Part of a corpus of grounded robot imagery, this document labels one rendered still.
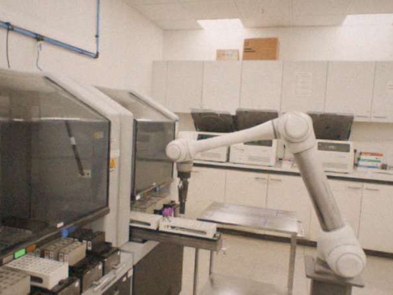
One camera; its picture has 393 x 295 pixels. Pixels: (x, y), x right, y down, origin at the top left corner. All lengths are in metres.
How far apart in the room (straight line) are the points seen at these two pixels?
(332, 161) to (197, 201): 1.67
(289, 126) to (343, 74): 2.92
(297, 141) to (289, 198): 2.62
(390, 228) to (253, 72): 2.37
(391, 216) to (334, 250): 2.66
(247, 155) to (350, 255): 2.63
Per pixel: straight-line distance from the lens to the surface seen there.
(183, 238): 1.78
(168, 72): 4.60
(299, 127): 1.43
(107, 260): 1.55
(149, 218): 1.87
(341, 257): 1.56
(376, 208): 4.15
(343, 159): 4.01
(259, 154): 3.99
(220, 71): 4.39
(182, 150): 1.52
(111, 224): 1.70
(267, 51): 4.39
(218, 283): 2.50
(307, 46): 4.69
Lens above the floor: 1.43
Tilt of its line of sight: 5 degrees down
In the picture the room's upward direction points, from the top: 3 degrees clockwise
